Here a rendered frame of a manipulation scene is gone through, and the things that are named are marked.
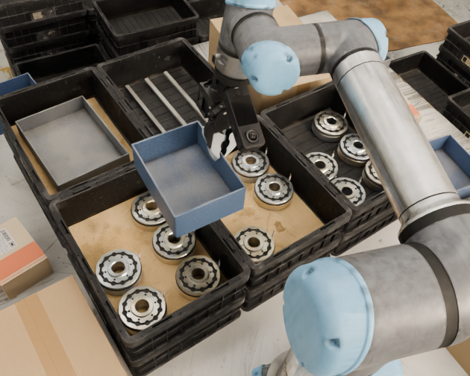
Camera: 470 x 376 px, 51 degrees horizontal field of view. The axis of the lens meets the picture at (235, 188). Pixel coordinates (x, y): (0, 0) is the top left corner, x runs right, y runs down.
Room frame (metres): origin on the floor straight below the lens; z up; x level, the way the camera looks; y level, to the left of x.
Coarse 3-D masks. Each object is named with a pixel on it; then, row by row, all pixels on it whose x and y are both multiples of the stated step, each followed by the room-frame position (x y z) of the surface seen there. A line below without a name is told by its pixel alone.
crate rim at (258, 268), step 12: (264, 120) 1.00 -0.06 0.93; (276, 132) 0.96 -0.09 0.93; (348, 216) 0.71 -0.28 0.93; (324, 228) 0.66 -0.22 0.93; (300, 240) 0.62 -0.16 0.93; (312, 240) 0.63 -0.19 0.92; (240, 252) 0.57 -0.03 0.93; (288, 252) 0.59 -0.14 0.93; (252, 264) 0.55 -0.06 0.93; (264, 264) 0.55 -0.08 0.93
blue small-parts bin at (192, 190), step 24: (144, 144) 0.67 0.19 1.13; (168, 144) 0.70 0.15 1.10; (192, 144) 0.74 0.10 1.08; (144, 168) 0.61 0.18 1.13; (168, 168) 0.67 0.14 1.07; (192, 168) 0.67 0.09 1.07; (216, 168) 0.67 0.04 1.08; (168, 192) 0.60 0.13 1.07; (192, 192) 0.61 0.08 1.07; (216, 192) 0.62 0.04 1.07; (240, 192) 0.58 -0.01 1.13; (168, 216) 0.52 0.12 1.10; (192, 216) 0.52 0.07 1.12; (216, 216) 0.55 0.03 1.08
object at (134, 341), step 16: (112, 176) 0.74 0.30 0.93; (80, 192) 0.68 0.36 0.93; (64, 224) 0.59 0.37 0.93; (224, 240) 0.61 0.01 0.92; (80, 256) 0.51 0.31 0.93; (240, 256) 0.56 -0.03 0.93; (96, 288) 0.45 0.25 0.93; (224, 288) 0.48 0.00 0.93; (192, 304) 0.44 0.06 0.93; (112, 320) 0.38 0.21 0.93; (160, 320) 0.39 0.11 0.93; (176, 320) 0.40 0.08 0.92; (128, 336) 0.35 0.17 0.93; (144, 336) 0.36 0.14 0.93
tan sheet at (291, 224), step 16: (256, 208) 0.77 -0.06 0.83; (288, 208) 0.78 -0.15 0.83; (304, 208) 0.79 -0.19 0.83; (224, 224) 0.71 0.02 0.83; (240, 224) 0.72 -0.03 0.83; (256, 224) 0.72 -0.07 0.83; (272, 224) 0.73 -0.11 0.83; (288, 224) 0.73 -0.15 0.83; (304, 224) 0.74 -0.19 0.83; (320, 224) 0.75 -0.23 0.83; (288, 240) 0.68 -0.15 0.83
